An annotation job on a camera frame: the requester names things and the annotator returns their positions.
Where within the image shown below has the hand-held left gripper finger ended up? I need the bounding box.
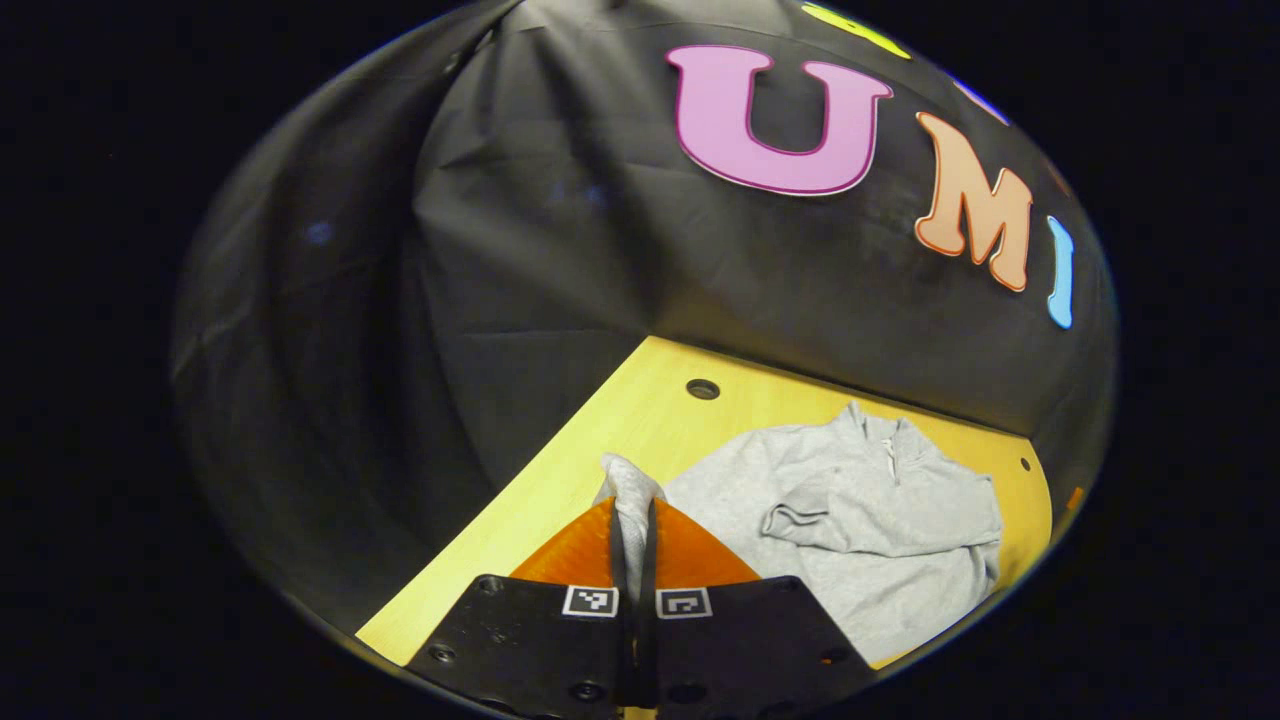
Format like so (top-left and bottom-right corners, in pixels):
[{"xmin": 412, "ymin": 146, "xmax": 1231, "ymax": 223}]
[
  {"xmin": 640, "ymin": 497, "xmax": 876, "ymax": 716},
  {"xmin": 405, "ymin": 497, "xmax": 636, "ymax": 716}
]

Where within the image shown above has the grey zip-neck sweatshirt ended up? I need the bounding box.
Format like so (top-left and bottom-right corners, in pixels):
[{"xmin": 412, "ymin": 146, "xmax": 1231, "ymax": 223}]
[{"xmin": 595, "ymin": 400, "xmax": 1004, "ymax": 669}]

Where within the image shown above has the black backdrop cloth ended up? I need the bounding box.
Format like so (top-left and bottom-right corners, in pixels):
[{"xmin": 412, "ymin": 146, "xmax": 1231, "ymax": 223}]
[{"xmin": 170, "ymin": 0, "xmax": 1119, "ymax": 641}]

